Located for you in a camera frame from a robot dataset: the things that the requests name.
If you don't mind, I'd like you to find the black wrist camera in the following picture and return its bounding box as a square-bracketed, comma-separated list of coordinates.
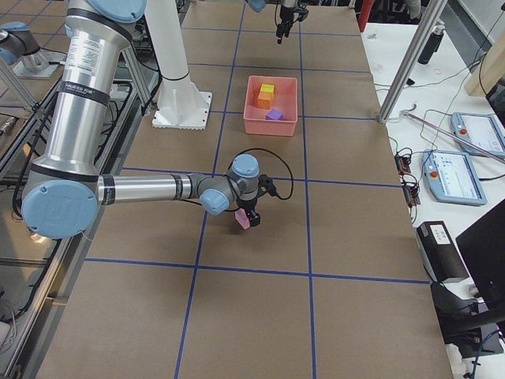
[258, 174, 279, 197]

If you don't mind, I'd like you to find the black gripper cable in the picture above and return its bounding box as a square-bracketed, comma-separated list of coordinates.
[236, 148, 295, 201]

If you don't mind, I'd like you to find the aluminium frame post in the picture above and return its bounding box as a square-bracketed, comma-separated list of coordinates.
[377, 0, 447, 124]

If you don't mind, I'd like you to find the black water bottle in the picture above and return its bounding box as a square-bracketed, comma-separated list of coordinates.
[417, 24, 445, 65]

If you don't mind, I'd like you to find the purple foam block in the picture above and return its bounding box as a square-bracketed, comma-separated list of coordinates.
[265, 109, 284, 121]

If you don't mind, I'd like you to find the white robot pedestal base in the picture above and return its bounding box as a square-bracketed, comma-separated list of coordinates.
[144, 0, 212, 130]

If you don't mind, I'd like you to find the teach pendant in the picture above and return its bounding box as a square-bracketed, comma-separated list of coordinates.
[451, 112, 504, 158]
[421, 149, 488, 206]

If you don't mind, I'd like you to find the pink metal rod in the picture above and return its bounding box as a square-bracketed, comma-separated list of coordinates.
[400, 108, 504, 162]

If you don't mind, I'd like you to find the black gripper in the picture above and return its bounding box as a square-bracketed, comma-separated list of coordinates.
[276, 3, 309, 44]
[237, 197, 261, 227]

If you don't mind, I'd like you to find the pink foam block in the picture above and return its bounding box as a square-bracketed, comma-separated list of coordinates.
[234, 208, 251, 230]

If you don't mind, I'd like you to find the orange foam block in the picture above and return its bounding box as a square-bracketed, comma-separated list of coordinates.
[256, 92, 273, 110]

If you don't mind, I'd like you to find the black white box device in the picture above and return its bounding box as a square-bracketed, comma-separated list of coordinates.
[416, 220, 469, 284]

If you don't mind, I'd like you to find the near teach pendant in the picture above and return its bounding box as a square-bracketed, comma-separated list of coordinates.
[421, 149, 488, 206]

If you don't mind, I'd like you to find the black monitor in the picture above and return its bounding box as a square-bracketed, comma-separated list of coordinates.
[456, 201, 504, 309]

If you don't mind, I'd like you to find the far teach pendant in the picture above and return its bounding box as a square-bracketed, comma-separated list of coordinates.
[451, 112, 504, 158]

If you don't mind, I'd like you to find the yellow foam block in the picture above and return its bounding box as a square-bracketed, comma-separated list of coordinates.
[260, 83, 275, 96]

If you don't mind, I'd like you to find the small electronics board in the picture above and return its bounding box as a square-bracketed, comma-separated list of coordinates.
[394, 148, 421, 208]

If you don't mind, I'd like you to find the pink plastic bin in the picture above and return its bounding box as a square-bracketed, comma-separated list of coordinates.
[243, 76, 298, 137]

